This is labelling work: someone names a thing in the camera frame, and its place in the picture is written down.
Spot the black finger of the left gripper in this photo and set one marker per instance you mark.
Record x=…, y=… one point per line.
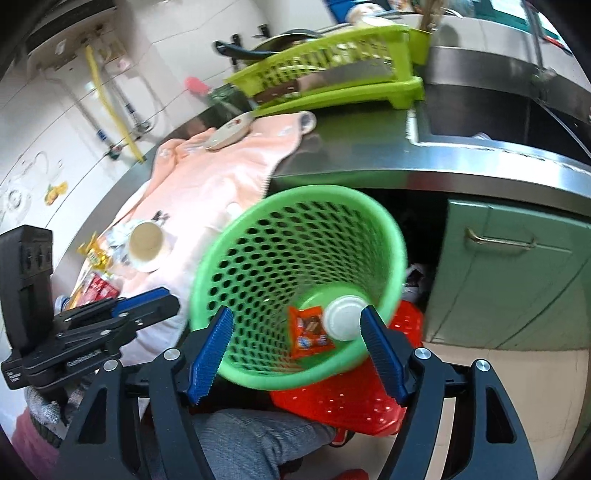
x=134, y=318

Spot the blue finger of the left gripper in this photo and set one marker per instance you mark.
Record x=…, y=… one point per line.
x=127, y=304

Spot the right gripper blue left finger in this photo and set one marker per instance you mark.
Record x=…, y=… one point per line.
x=211, y=346

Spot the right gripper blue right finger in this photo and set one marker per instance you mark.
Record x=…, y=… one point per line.
x=391, y=371

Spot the red cigarette pack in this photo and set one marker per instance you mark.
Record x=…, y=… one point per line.
x=95, y=286

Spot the white plastic lid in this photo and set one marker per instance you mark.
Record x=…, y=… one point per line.
x=341, y=318

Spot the yellow plastic wrapper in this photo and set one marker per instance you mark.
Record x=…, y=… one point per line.
x=97, y=257

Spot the white paper cup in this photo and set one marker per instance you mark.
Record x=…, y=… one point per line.
x=147, y=246

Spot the orange snack packet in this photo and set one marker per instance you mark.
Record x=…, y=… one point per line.
x=307, y=335

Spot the pink sleeved left forearm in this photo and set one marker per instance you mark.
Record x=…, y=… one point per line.
x=37, y=446

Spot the grey gloved left hand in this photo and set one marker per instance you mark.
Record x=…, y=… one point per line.
x=56, y=407

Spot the red plastic stool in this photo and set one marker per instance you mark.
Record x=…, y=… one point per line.
x=354, y=400

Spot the grey trousered leg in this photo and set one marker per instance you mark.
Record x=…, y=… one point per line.
x=250, y=444

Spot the pink flower towel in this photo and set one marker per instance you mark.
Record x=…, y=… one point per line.
x=196, y=193

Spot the green plastic waste basket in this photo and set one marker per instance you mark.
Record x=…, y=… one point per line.
x=301, y=248

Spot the steel water pipe right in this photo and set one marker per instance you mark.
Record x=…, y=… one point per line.
x=140, y=126

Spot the steel water pipe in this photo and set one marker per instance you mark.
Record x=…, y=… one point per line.
x=140, y=126
x=113, y=151

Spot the white ceramic plate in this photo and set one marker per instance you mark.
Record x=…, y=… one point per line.
x=229, y=133

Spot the steel water pipe left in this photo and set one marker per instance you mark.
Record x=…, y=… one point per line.
x=113, y=151

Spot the dark green glass jar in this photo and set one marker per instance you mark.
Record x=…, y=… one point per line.
x=229, y=101

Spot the pink bottle brush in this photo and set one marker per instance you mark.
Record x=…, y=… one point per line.
x=197, y=87

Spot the steel sink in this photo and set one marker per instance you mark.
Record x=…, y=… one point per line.
x=495, y=97

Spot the green dish rack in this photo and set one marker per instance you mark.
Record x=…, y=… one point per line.
x=403, y=46

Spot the black pan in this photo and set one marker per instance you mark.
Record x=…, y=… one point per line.
x=268, y=48

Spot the steel faucet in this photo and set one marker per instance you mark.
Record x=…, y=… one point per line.
x=538, y=41

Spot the chopsticks bundle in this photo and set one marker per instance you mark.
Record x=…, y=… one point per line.
x=432, y=12

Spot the cleaver with wooden handle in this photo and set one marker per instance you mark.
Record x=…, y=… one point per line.
x=361, y=71

